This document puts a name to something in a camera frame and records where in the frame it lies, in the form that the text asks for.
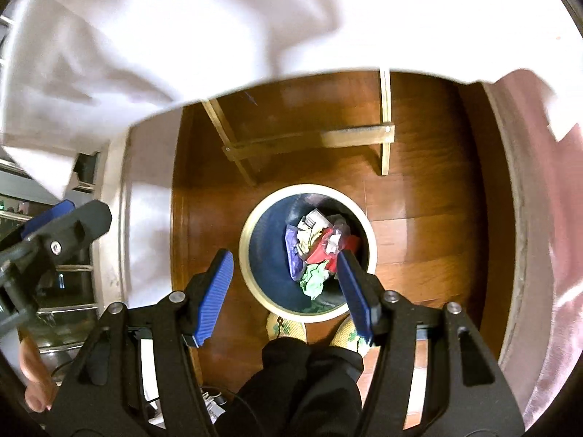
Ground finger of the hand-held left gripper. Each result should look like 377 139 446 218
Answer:
0 199 113 338
9 199 76 244

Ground red snack packet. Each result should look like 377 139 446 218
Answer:
306 232 360 265

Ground yellow slipper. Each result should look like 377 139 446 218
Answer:
330 316 374 358
266 312 309 342

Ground purple plastic bag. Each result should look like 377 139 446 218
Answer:
285 224 307 282

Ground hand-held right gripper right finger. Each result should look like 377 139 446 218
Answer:
337 249 525 437

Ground pale green plastic snack bag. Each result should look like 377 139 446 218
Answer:
300 261 332 302

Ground bed with wooden headboard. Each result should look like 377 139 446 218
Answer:
483 79 549 374

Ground wooden folding table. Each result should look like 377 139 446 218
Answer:
200 68 395 187

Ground pink bed blanket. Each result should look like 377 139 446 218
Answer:
494 68 583 433

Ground clear plastic wrap white label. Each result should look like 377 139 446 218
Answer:
319 224 351 256

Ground person's black trousers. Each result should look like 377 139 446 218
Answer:
214 339 365 437

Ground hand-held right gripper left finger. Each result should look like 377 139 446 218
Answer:
46 248 235 437

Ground blue bin with cream rim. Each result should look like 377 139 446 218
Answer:
239 184 378 324

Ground person's left hand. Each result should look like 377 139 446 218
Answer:
19 330 60 413

